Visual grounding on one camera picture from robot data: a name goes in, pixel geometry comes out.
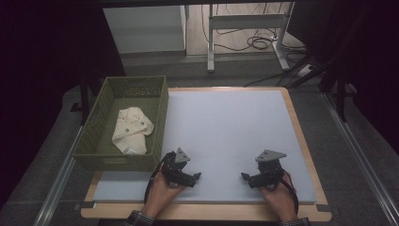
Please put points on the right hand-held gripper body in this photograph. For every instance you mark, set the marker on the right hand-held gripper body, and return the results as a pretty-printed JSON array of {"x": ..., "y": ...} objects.
[{"x": 269, "y": 172}]

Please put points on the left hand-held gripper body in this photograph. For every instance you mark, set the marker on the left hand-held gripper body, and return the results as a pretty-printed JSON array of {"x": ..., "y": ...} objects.
[{"x": 172, "y": 169}]

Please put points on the cream patterned cloth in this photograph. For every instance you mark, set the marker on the cream patterned cloth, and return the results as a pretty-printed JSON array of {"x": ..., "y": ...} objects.
[{"x": 131, "y": 130}]

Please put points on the green plastic basket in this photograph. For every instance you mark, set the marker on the green plastic basket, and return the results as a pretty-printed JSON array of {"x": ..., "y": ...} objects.
[{"x": 103, "y": 147}]

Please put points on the person's left hand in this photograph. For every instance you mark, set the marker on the person's left hand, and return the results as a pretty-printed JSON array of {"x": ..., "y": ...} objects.
[{"x": 161, "y": 194}]

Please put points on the person's right hand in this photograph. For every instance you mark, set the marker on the person's right hand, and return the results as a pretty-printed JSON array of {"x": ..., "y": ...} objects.
[{"x": 280, "y": 201}]

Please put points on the grey foam mat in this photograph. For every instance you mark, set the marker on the grey foam mat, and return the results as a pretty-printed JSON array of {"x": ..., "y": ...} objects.
[{"x": 232, "y": 125}]

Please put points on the black stand leg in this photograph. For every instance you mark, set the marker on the black stand leg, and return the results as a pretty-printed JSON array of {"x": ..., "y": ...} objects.
[
  {"x": 84, "y": 100},
  {"x": 342, "y": 100}
]

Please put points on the white power strip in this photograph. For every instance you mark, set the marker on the white power strip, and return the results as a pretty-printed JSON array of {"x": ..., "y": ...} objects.
[{"x": 304, "y": 70}]

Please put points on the white cabinet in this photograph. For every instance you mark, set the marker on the white cabinet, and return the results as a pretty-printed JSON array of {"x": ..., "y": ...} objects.
[{"x": 144, "y": 29}]

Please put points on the aluminium rail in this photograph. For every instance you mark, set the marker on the aluminium rail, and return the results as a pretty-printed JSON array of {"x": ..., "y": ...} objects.
[
  {"x": 56, "y": 185},
  {"x": 360, "y": 157}
]

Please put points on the white metal desk frame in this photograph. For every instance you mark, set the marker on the white metal desk frame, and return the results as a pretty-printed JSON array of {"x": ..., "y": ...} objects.
[{"x": 247, "y": 21}]

